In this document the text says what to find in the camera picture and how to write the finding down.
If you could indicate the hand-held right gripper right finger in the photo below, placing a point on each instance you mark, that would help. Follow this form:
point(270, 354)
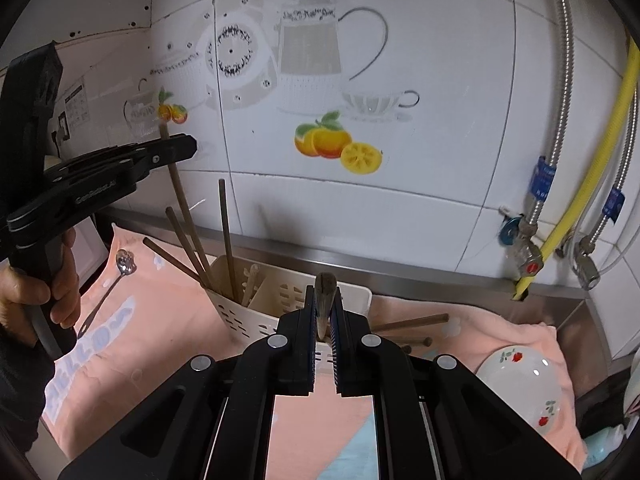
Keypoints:
point(337, 345)

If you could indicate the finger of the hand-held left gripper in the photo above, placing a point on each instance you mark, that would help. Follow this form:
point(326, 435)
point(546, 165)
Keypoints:
point(150, 146)
point(125, 170)

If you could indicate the slotted metal spoon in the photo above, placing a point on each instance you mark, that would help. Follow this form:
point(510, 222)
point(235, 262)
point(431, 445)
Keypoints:
point(125, 262)

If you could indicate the metal water valve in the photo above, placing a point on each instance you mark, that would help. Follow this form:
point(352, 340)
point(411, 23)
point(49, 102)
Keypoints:
point(585, 260)

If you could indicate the person's left hand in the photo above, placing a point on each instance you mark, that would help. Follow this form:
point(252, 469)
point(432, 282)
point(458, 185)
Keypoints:
point(25, 300)

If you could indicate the wall notice sticker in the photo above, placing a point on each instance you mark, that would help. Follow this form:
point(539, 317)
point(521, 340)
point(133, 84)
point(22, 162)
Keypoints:
point(75, 105)

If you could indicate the person's left forearm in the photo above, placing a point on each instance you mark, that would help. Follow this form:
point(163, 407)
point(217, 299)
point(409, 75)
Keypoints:
point(20, 395)

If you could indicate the white microwave oven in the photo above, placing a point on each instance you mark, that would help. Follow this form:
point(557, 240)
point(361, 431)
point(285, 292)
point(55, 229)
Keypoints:
point(91, 250)

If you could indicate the beige plastic utensil holder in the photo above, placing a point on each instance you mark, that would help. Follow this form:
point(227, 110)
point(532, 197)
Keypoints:
point(240, 320)

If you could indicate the black wall socket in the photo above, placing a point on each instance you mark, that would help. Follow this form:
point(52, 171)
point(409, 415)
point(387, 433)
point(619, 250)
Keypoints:
point(64, 126)

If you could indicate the light blue soap bottle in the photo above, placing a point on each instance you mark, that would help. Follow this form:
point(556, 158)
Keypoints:
point(602, 445)

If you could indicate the peach printed towel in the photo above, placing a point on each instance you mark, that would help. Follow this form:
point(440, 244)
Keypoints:
point(165, 340)

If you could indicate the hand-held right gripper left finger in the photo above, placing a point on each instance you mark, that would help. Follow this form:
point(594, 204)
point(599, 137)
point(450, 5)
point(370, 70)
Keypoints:
point(310, 345)

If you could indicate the teapot and oranges wall decal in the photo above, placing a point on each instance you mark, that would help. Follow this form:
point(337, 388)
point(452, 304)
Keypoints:
point(310, 60)

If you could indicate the white floral bowl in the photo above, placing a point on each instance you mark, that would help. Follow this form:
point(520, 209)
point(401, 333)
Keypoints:
point(515, 385)

